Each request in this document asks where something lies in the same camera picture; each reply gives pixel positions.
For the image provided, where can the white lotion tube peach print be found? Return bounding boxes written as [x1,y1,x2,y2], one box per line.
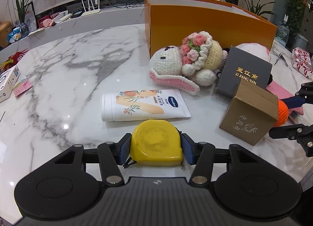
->
[101,88,192,122]

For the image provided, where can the small pink plush toy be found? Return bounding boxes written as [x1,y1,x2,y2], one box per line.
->
[43,18,56,29]

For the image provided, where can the white flat device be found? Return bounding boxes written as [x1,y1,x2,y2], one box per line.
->
[54,11,73,24]

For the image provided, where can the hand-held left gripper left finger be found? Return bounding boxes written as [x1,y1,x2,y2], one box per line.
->
[50,133,134,187]

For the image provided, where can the green leafy potted plant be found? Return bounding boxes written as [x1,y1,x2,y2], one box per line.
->
[13,0,40,24]

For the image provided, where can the pink packet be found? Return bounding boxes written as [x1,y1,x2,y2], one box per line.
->
[13,74,33,97]

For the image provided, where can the tall potted plant black pot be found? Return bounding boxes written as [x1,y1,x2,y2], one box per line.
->
[237,0,275,19]

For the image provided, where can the red and white wrapped packet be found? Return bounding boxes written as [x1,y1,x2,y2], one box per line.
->
[292,47,313,81]

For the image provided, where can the orange cardboard box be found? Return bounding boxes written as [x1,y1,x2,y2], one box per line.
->
[144,0,278,58]

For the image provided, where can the blue snack bag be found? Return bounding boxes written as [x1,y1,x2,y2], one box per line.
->
[8,27,24,43]

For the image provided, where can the clear plastic bottle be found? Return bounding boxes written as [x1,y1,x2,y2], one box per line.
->
[277,14,291,38]

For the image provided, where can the crochet bunny with flower crown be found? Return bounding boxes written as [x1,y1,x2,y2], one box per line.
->
[149,31,228,95]

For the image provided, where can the brown vase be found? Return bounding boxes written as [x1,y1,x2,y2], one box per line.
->
[0,21,13,48]

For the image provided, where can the metal folding tool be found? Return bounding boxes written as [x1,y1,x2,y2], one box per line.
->
[274,53,289,67]

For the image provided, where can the dark grey gift box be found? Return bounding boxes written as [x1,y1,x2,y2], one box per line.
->
[215,46,273,98]

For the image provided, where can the colourful feather toy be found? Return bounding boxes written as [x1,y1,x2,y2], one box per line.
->
[0,49,29,71]

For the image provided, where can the white product box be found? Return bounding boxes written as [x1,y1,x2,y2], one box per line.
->
[0,65,21,103]

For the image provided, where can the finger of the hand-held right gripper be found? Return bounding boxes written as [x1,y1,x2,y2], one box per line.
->
[281,83,313,109]
[269,123,313,158]

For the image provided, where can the white router with antennas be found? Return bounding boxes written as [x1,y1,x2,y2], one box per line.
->
[81,0,101,17]

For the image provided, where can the small brown cardboard box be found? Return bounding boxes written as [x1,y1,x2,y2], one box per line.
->
[219,79,279,146]

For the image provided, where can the grey trash bin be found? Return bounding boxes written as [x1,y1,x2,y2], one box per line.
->
[292,33,309,51]

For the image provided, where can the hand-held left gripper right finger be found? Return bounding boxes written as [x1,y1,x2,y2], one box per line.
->
[181,133,263,187]

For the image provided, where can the black picture frame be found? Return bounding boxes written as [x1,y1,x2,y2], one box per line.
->
[24,2,38,33]

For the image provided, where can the white plush pink striped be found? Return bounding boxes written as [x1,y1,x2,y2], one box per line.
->
[235,42,305,122]

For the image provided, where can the black cables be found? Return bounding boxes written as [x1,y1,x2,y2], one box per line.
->
[106,0,145,9]

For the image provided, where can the yellow tape measure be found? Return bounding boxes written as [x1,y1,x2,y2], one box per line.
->
[130,119,184,167]

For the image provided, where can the orange crochet toy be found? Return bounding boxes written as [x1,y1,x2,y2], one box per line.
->
[273,100,291,128]

